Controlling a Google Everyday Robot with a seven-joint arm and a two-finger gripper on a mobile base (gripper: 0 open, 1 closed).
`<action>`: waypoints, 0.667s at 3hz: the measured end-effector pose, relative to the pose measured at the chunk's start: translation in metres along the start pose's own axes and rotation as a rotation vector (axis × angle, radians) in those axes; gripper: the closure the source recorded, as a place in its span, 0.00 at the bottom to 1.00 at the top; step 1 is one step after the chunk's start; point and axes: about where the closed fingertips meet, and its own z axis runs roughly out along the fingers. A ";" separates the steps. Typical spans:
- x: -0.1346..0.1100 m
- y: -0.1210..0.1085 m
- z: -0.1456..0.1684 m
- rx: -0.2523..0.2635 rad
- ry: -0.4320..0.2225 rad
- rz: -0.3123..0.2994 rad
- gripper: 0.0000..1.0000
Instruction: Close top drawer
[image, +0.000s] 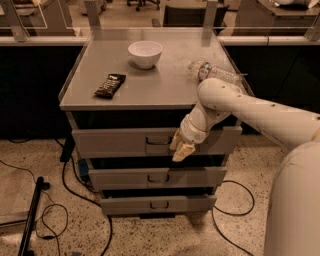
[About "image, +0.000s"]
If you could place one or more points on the white ceramic bowl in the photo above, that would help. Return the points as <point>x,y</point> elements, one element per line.
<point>145,54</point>

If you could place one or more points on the black mesh office chair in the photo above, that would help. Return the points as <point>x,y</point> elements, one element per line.
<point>190,17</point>

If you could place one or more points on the clear plastic water bottle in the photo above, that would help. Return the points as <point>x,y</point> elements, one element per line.
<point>202,70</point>

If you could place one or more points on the grey bottom drawer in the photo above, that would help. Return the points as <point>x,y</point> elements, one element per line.
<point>162,204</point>

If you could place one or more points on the white rail ledge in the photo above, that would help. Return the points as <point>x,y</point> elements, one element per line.
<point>43,40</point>

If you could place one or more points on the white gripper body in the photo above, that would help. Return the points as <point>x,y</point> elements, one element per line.
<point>191,135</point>

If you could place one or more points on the grey drawer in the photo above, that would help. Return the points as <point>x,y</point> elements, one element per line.
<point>156,178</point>
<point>142,142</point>
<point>162,204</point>

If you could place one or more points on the black metal stand bar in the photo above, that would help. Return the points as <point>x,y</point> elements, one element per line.
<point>23,250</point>

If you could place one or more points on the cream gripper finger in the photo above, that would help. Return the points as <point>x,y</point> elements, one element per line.
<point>181,151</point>
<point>175,140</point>

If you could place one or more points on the grey middle drawer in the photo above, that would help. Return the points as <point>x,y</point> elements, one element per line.
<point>156,178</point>

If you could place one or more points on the grey top drawer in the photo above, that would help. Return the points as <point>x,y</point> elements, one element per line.
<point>142,142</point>

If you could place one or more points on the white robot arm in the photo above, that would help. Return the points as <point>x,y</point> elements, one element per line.
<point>293,218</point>

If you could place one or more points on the dark snack bar packet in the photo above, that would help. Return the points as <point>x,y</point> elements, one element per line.
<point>110,86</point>

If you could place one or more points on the clear acrylic barrier panel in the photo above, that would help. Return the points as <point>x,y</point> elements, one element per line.
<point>59,19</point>

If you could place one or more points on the grey metal drawer cabinet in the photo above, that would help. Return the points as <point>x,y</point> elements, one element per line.
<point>159,97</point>

